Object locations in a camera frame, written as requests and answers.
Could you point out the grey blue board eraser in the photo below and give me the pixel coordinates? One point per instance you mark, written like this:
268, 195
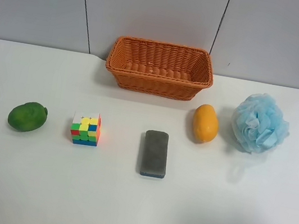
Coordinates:
154, 156

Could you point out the blue mesh bath sponge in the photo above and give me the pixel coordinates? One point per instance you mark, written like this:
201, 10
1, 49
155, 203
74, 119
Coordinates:
258, 124

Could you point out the green lemon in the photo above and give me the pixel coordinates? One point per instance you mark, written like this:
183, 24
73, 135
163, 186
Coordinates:
27, 117

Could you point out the multicolour puzzle cube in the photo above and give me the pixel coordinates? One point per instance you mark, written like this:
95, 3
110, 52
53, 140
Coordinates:
85, 129

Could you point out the yellow orange mango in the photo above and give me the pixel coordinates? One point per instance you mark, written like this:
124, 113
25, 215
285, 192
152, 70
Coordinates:
205, 123

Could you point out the orange woven basket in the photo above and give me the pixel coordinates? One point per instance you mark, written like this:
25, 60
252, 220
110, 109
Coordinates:
165, 69

